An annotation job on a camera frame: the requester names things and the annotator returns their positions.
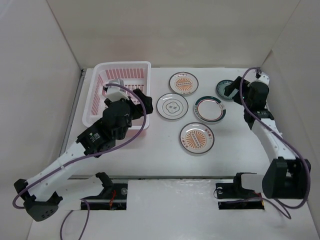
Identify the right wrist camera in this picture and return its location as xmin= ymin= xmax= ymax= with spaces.
xmin=254 ymin=68 xmax=270 ymax=86

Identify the small blue patterned plate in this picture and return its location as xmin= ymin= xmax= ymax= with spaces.
xmin=216 ymin=79 xmax=238 ymax=101

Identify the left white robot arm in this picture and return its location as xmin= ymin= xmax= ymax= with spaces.
xmin=12 ymin=83 xmax=153 ymax=222

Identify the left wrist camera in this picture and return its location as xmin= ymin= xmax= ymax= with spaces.
xmin=103 ymin=78 xmax=129 ymax=102

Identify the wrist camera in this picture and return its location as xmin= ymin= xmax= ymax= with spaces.
xmin=254 ymin=68 xmax=270 ymax=86
xmin=103 ymin=78 xmax=129 ymax=102

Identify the white plate quatrefoil motif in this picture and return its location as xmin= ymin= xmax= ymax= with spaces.
xmin=156 ymin=93 xmax=189 ymax=120

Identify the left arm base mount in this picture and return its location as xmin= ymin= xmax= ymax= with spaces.
xmin=84 ymin=172 xmax=128 ymax=211

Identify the orange sunburst plate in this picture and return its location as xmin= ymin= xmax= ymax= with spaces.
xmin=179 ymin=122 xmax=215 ymax=155
xmin=168 ymin=71 xmax=199 ymax=95

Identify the green red rimmed plate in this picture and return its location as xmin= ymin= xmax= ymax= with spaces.
xmin=193 ymin=95 xmax=227 ymax=124

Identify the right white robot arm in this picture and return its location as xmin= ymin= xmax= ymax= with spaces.
xmin=223 ymin=75 xmax=311 ymax=199

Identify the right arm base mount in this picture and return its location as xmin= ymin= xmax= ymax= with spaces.
xmin=214 ymin=172 xmax=265 ymax=210

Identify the pink white dish rack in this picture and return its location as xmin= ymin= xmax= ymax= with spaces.
xmin=82 ymin=61 xmax=151 ymax=127

